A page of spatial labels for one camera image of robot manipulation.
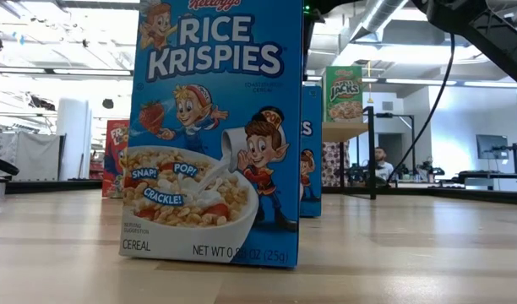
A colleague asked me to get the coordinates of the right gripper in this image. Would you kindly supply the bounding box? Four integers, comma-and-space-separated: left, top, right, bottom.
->
302, 9, 327, 82

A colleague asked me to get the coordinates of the green Apple Jacks cereal box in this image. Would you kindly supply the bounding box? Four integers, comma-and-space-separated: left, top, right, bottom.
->
324, 65, 364, 124

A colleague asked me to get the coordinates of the blue Rice Krispies cereal box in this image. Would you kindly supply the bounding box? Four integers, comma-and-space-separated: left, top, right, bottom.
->
299, 85, 324, 220
117, 0, 305, 270

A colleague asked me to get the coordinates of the wooden shelf with black legs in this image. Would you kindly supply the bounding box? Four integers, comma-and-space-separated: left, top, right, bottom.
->
321, 106, 378, 202

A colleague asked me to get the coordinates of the red Froot Loops cereal box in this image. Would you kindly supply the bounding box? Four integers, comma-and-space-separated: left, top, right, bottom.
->
101, 119, 132, 199

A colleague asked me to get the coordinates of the dotted patterned panel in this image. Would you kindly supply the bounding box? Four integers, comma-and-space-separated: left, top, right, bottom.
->
321, 142, 351, 188

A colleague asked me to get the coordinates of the long ceiling light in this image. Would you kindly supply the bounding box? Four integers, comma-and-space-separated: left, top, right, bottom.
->
384, 77, 517, 90

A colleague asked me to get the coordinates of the person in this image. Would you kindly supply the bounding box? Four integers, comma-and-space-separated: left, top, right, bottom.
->
373, 146, 395, 182

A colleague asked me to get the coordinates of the computer monitor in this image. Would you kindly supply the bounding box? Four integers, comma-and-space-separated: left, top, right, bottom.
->
476, 134, 510, 161

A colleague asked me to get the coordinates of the black desk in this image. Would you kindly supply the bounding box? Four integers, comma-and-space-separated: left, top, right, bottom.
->
435, 142, 517, 191

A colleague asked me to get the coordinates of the white cylinder column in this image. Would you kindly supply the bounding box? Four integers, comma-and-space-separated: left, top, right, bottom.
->
57, 98, 94, 182

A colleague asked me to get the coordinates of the white draped table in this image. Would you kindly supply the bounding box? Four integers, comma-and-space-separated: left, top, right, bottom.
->
0, 132, 67, 179

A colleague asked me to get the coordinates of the silver ventilation duct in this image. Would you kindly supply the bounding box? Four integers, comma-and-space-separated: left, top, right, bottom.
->
350, 0, 411, 42

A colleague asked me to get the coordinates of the black cable loop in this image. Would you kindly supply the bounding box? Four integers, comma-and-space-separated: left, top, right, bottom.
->
0, 154, 21, 177

